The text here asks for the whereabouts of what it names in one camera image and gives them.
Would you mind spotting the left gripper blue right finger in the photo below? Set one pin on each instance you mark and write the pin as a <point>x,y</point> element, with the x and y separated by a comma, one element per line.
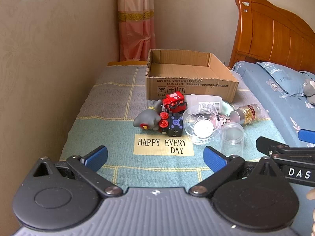
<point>225,169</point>

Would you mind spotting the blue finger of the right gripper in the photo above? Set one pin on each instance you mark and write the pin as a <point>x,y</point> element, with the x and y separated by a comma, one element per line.
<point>306,136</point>
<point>268,146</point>

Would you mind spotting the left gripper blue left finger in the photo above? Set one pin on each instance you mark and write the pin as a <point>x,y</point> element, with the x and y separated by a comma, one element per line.
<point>85,169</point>

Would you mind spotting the jar of gold beads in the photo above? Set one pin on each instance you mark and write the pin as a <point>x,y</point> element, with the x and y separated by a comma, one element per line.
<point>245,114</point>

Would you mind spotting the clear plastic cup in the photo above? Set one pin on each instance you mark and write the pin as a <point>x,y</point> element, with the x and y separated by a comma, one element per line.
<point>232,140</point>

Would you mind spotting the pink panda jar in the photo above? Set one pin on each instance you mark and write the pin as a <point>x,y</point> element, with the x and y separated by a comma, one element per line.
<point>223,119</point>

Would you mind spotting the clear round plastic bowl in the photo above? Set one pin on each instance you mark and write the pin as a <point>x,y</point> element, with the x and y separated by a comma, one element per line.
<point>201,124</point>

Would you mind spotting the black toy train car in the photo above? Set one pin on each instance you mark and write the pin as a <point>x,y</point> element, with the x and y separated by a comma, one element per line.
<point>171,124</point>

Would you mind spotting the grey elephant toy figure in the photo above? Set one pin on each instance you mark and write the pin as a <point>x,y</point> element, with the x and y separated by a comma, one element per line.
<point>149,118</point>

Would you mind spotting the red toy train car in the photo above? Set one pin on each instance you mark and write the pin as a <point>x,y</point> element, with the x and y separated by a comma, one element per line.
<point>174,102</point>

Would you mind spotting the brown cardboard box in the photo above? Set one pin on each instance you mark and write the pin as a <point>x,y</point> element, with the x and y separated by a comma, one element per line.
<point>189,72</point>

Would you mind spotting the person's right hand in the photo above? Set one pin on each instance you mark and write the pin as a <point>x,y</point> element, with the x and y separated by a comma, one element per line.
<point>311,196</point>

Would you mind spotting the blue floral bed sheet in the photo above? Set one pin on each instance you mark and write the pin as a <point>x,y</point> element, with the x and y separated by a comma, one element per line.
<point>288,113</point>

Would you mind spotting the grey plush toy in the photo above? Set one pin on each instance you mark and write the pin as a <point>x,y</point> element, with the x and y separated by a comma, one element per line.
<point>309,91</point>

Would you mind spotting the blue floral pillow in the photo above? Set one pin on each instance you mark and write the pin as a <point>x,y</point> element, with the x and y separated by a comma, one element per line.
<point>288,79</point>

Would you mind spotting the orange wooden headboard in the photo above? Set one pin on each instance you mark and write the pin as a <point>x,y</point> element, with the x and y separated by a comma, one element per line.
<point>267,33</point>

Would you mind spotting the wooden bedside table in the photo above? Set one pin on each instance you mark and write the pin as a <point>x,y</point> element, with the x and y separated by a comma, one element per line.
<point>127,63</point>

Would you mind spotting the pink orange curtain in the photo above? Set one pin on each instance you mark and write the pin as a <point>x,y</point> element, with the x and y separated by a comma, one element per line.
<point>136,29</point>

